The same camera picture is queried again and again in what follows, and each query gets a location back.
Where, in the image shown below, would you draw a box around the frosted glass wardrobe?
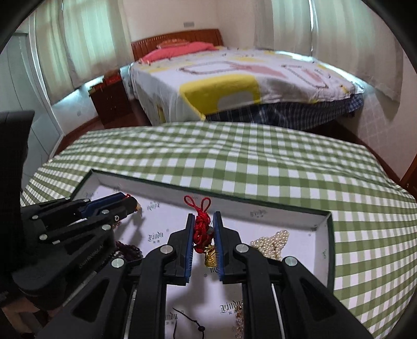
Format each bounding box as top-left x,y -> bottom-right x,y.
0,31 -> 70,183

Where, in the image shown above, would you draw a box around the bed with patterned sheet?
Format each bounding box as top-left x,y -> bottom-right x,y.
120,46 -> 365,126

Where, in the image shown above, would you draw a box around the red knot gold charm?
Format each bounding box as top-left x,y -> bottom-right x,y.
184,195 -> 219,268
125,193 -> 143,212

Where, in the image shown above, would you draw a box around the white pearl necklace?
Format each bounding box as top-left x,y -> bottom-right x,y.
250,230 -> 290,261

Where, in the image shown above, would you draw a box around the green white checked tablecloth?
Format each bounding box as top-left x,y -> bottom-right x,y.
20,121 -> 417,339

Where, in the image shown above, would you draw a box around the crystal bead bracelet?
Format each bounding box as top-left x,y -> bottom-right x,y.
233,308 -> 248,339

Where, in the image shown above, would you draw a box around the dark wooden nightstand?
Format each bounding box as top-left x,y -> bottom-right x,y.
89,76 -> 132,128

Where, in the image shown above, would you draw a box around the pink pillow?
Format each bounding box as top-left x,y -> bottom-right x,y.
140,41 -> 217,64

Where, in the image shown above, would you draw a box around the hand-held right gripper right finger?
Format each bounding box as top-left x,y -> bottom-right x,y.
213,211 -> 373,339

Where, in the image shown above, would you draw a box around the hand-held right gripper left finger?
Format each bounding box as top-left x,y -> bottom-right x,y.
34,213 -> 196,339

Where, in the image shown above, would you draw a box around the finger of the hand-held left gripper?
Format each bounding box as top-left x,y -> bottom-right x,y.
21,192 -> 128,226
35,197 -> 139,245

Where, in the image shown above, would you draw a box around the dark red bead necklace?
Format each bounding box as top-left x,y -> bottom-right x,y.
115,240 -> 143,261

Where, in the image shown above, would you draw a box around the pale window curtain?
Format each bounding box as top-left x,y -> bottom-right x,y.
62,0 -> 134,82
309,0 -> 404,101
33,0 -> 79,90
270,0 -> 315,54

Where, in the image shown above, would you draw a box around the dark pendant black cord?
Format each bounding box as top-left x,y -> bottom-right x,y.
172,311 -> 206,339

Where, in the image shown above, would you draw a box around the wooden headboard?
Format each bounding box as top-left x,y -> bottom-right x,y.
131,29 -> 225,62

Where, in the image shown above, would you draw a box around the small patterned cushion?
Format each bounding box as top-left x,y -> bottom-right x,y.
160,38 -> 189,48

